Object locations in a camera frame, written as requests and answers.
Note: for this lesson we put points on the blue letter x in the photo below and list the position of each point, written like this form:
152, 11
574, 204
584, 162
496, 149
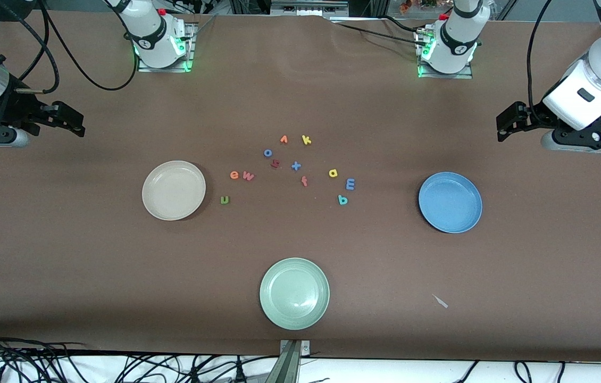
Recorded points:
295, 166

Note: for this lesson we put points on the aluminium frame profile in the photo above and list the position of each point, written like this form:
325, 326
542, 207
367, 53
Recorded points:
306, 8

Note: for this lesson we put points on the blue round plate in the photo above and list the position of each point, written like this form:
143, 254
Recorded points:
450, 202

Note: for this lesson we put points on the blue letter m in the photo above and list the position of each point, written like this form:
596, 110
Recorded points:
350, 184

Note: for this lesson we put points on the dark red letter z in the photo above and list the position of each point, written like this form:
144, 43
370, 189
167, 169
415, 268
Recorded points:
275, 164

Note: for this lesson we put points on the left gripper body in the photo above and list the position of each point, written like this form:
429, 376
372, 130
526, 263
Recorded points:
535, 116

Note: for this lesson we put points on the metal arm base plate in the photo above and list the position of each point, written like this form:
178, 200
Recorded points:
186, 58
465, 74

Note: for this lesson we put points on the teal letter b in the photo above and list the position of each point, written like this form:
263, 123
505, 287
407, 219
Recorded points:
342, 200

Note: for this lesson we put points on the beige round plate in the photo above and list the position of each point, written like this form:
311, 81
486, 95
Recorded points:
174, 190

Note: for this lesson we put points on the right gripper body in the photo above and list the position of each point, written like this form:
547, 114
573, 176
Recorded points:
16, 108

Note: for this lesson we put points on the pink letter w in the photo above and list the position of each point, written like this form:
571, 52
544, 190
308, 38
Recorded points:
248, 175

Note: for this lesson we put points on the brown table cover sheet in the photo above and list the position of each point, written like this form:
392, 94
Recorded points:
66, 266

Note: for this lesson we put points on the white paper scrap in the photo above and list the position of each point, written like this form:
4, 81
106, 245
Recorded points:
441, 302

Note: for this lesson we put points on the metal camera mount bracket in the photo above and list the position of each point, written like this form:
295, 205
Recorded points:
290, 367

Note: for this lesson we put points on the pale green round plate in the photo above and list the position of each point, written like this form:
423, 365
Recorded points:
294, 293

